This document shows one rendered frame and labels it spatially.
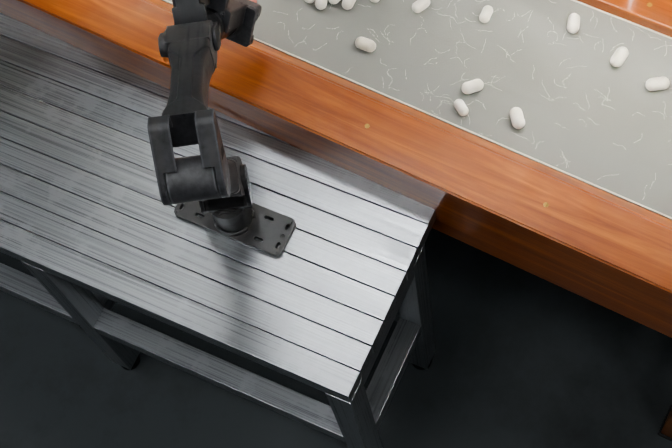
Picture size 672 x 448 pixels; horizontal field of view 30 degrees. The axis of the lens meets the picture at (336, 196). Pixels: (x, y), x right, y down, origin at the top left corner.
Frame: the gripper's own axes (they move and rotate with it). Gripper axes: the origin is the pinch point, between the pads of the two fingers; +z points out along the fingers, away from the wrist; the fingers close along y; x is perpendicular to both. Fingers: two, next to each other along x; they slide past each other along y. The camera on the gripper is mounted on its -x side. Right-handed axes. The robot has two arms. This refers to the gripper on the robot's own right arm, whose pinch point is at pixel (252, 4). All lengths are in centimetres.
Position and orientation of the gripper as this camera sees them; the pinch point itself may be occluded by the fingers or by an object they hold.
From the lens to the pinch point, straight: 210.9
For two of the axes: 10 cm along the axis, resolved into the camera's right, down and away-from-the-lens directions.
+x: -2.3, 8.4, 4.9
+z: 4.3, -3.7, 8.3
